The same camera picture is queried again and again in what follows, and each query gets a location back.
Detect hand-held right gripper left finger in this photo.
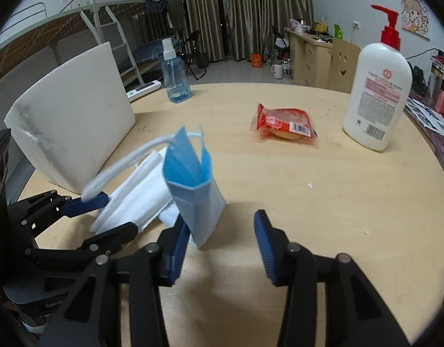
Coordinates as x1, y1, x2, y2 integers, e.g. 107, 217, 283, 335
38, 219, 192, 347

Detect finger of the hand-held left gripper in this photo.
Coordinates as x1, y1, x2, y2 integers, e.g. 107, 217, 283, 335
9, 189, 110, 226
24, 222, 139, 265

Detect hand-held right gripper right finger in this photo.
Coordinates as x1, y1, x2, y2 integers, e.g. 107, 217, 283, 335
253, 210, 412, 347

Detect white face mask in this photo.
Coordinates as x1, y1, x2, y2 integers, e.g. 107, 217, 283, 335
89, 150, 182, 234

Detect blue face mask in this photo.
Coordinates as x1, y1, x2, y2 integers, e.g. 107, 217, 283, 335
81, 126, 227, 250

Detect white foam box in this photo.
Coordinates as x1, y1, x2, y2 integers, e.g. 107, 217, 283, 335
4, 41, 137, 195

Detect red snack packet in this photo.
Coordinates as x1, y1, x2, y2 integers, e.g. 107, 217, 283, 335
249, 103, 320, 149

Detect white remote control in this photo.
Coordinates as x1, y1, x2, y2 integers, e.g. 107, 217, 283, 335
126, 79, 162, 102

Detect clear blue spray bottle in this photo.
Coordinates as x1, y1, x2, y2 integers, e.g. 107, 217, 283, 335
160, 38, 194, 104

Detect white bunk bed ladder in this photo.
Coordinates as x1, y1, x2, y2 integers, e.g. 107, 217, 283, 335
79, 3, 145, 88

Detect blue mattress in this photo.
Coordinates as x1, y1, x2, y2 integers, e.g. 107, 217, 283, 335
131, 39, 182, 63

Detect white metal bunk bed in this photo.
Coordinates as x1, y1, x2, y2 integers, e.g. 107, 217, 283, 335
0, 0, 187, 92

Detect black folding chair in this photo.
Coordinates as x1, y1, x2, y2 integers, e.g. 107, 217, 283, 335
180, 30, 209, 81

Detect white lotion pump bottle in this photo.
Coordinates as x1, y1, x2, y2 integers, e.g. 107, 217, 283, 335
342, 4, 414, 152

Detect light wooden desk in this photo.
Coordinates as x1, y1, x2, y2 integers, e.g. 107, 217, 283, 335
284, 27, 335, 88

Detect printed papers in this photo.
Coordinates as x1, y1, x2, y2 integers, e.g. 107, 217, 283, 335
404, 95, 444, 167

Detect hanging dark clothes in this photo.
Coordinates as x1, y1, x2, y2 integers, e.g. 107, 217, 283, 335
142, 0, 189, 30

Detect brown curtain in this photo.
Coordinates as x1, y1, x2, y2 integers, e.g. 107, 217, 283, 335
225, 0, 314, 63
132, 0, 225, 63

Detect pink cartoon wall poster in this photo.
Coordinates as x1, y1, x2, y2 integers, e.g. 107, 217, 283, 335
400, 0, 433, 40

